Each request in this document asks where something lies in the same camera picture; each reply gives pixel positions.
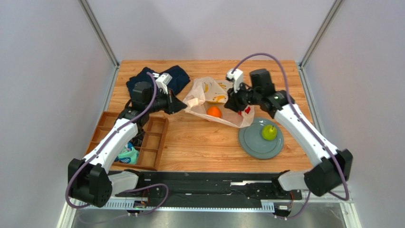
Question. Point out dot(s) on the grey round plate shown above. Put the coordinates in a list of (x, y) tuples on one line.
[(254, 144)]

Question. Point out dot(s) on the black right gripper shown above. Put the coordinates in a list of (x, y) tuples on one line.
[(239, 99)]

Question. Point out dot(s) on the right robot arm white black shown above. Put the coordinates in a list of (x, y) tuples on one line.
[(331, 166)]

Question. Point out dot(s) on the translucent plastic bag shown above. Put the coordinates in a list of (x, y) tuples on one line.
[(207, 92)]

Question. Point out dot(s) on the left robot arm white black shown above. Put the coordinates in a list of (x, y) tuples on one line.
[(89, 180)]

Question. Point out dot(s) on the green fake pear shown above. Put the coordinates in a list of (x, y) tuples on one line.
[(269, 132)]

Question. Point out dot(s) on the aluminium frame post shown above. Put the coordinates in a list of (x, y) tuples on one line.
[(333, 11), (87, 9)]

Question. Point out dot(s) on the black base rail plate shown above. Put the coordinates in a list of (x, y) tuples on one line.
[(212, 190)]

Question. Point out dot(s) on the brown wooden divider tray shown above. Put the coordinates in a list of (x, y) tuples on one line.
[(149, 143)]

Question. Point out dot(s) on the right aluminium frame post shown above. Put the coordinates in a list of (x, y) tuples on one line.
[(333, 11)]

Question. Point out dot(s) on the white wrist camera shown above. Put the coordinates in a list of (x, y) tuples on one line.
[(235, 76), (162, 81)]

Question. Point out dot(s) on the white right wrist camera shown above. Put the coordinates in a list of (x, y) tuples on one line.
[(235, 76)]

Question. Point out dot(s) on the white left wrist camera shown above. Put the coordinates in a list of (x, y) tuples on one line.
[(162, 81)]

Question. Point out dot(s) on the left aluminium frame post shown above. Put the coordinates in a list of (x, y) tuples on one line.
[(87, 9)]

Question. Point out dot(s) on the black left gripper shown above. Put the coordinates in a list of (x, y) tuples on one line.
[(173, 105)]

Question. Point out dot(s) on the orange fake fruit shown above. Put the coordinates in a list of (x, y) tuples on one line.
[(214, 111)]

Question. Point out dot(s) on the teal white rolled sock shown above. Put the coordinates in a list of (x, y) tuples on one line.
[(128, 155)]

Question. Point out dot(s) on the red fake apple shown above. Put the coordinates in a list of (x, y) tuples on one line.
[(247, 110)]

